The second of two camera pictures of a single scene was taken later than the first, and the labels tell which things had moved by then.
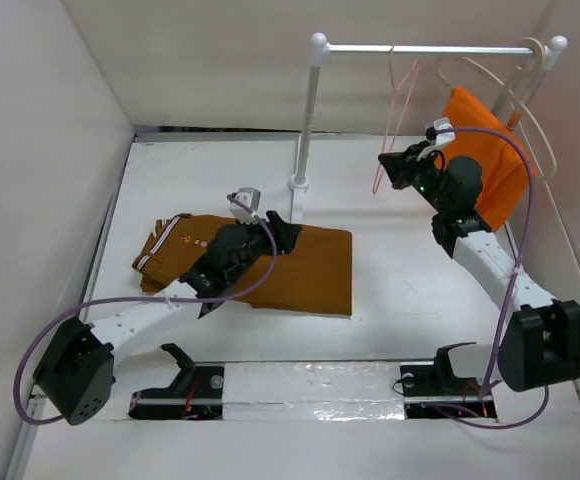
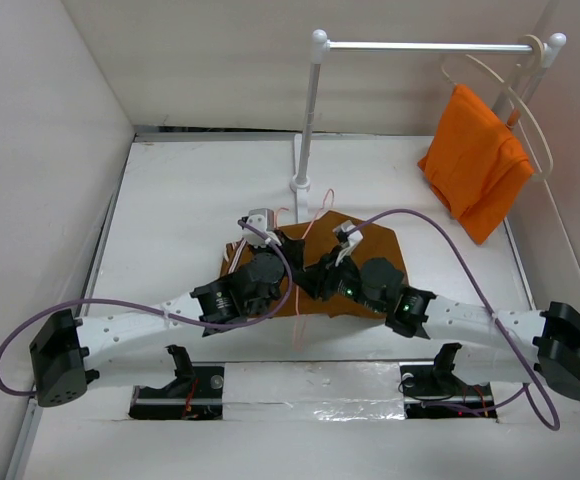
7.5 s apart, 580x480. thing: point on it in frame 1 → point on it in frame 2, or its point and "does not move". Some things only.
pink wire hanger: [401, 92] → [298, 257]
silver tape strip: [313, 391] does not move
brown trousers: [314, 276] → [377, 242]
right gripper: [401, 165] → [330, 270]
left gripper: [284, 233] → [290, 247]
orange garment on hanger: [502, 165] does not move
